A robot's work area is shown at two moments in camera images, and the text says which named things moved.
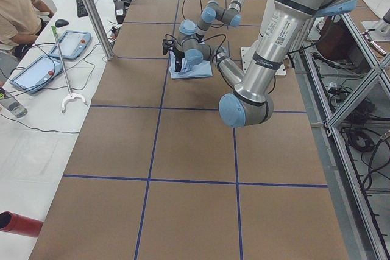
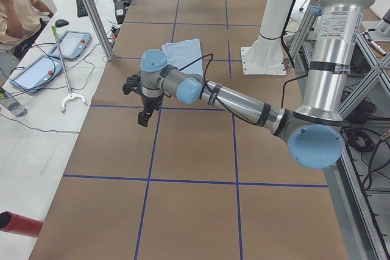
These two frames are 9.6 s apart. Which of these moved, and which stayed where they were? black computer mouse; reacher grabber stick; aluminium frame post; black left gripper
Moved: black left gripper
Stayed: black computer mouse; aluminium frame post; reacher grabber stick
